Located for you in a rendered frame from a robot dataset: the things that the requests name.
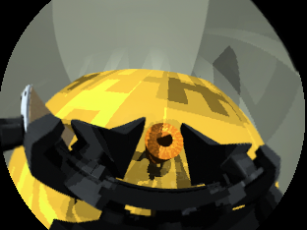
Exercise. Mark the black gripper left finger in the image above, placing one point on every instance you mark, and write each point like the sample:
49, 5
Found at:
119, 143

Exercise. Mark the grey round pedestal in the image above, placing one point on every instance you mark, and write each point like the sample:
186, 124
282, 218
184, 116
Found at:
186, 211

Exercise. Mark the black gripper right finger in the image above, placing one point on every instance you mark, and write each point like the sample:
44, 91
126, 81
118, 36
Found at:
204, 156

